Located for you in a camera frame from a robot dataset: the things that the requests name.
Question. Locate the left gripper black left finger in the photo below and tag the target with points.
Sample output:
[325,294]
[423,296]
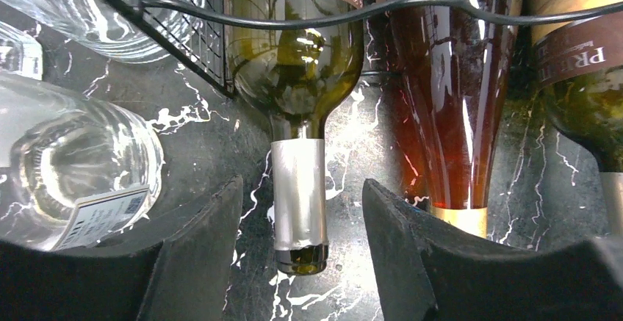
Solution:
[175,267]

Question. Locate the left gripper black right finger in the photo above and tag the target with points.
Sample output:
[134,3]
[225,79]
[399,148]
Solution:
[427,269]

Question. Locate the clear bottle brown neck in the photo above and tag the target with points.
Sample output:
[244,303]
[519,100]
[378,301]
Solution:
[73,169]

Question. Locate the dark wine bottle gold cap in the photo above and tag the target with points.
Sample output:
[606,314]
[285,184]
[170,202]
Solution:
[456,69]

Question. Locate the dark wine bottle silver cap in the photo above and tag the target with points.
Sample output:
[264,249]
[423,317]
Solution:
[296,78]

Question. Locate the clear bottle dark label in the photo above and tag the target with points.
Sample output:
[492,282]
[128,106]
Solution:
[99,27]

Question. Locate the black wire wine rack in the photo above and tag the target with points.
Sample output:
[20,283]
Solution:
[135,10]

